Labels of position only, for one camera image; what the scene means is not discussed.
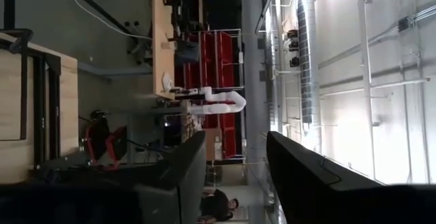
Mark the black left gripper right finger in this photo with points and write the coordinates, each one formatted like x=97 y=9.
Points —
x=299 y=183

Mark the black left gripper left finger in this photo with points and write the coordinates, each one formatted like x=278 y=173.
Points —
x=190 y=169

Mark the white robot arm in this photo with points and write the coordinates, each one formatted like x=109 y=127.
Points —
x=235 y=99

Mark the shelf with red bins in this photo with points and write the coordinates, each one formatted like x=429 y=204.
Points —
x=226 y=57

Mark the brown cardboard box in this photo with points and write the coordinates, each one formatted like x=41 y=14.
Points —
x=213 y=142

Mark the person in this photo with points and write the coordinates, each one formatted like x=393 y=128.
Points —
x=218 y=205

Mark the red and black equipment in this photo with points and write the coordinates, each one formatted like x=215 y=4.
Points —
x=102 y=139

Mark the grey metal floor bar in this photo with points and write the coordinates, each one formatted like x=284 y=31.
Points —
x=112 y=71

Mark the wooden workbench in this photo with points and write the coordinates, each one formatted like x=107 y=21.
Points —
x=161 y=47

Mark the black spotlight cluster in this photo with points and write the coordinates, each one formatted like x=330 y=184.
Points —
x=293 y=45

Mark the dark ribbed duct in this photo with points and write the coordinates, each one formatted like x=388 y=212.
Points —
x=304 y=64

